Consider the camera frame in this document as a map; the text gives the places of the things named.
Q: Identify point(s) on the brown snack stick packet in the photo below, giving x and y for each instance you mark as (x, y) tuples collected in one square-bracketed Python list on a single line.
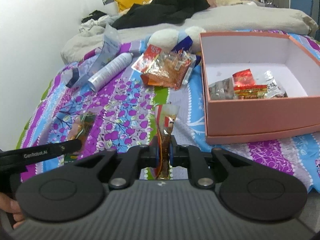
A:
[(165, 118)]

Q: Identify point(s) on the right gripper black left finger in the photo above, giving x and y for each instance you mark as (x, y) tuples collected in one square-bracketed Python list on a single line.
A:
[(132, 162)]

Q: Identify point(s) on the white and blue plush toy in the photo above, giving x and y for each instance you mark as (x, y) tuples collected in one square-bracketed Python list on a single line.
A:
[(168, 38)]

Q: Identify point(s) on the grey duvet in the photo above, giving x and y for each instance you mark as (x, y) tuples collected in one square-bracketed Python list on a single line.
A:
[(227, 18)]

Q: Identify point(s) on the pink cardboard box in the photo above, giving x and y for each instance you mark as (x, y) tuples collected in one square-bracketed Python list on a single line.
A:
[(294, 62)]

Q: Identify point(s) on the green brown snack packet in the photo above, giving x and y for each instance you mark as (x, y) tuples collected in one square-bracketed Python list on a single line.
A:
[(80, 131)]

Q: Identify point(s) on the blue and white snack packet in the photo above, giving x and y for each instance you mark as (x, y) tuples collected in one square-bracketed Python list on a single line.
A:
[(185, 44)]

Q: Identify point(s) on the person's left hand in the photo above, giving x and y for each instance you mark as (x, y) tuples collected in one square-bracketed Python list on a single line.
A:
[(11, 206)]

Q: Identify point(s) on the white spray can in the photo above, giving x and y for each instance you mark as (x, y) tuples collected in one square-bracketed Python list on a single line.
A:
[(97, 81)]

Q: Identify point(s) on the red square snack packet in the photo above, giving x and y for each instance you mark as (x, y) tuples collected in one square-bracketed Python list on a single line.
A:
[(146, 60)]

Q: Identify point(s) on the red yellow snack packet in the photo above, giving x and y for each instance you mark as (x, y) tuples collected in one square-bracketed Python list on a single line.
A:
[(251, 92)]

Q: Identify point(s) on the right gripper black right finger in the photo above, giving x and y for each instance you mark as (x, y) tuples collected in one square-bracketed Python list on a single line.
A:
[(191, 158)]

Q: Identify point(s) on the floral purple bed sheet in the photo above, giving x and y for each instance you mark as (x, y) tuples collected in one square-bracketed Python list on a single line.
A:
[(125, 110)]

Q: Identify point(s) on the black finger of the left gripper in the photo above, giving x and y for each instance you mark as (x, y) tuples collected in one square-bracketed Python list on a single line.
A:
[(66, 147)]

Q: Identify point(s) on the orange clear snack bag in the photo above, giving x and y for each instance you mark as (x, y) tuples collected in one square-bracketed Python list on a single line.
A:
[(169, 70)]

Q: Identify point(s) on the black clothing heap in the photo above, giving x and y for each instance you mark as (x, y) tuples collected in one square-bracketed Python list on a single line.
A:
[(158, 12)]

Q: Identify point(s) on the white shrimp flavor snack packet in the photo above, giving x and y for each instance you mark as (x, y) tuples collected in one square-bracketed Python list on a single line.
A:
[(274, 88)]

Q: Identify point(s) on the clear plastic pouch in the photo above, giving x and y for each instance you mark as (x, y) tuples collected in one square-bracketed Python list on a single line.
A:
[(97, 60)]

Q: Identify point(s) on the clear grey snack packet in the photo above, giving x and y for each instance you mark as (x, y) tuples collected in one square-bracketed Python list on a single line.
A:
[(222, 90)]

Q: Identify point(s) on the red foil snack packet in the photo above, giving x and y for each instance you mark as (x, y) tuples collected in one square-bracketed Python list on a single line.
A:
[(243, 78)]

